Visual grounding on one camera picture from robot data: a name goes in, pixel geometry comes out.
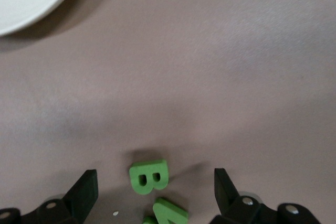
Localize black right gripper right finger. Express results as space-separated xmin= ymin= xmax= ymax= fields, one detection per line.
xmin=209 ymin=167 xmax=320 ymax=224

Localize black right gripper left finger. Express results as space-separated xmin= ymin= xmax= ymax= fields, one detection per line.
xmin=0 ymin=169 xmax=99 ymax=224

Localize green foam letter B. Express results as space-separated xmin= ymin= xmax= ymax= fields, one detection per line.
xmin=128 ymin=158 xmax=169 ymax=196

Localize green foam letter N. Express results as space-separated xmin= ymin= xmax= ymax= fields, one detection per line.
xmin=141 ymin=197 xmax=190 ymax=224

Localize brown table cover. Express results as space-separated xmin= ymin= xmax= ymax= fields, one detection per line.
xmin=0 ymin=0 xmax=336 ymax=224

